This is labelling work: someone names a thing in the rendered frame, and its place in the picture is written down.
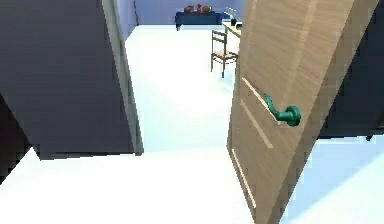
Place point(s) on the light brown wooden door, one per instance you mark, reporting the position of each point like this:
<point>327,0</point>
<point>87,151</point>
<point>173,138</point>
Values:
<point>300,66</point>

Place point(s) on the light wooden table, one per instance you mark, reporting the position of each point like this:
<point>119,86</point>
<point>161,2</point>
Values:
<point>234,28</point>

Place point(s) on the wooden chair with woven seat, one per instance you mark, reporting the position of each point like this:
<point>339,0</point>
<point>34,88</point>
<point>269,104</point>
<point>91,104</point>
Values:
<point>221,53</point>

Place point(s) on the dark cabinet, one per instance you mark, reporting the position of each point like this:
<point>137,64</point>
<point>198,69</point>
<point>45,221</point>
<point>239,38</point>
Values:
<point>358,83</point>

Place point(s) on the black cup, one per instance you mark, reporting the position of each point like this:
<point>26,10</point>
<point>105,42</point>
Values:
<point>233,21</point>

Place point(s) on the brown cushion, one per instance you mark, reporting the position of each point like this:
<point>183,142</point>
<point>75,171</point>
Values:
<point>189,9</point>
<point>205,9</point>

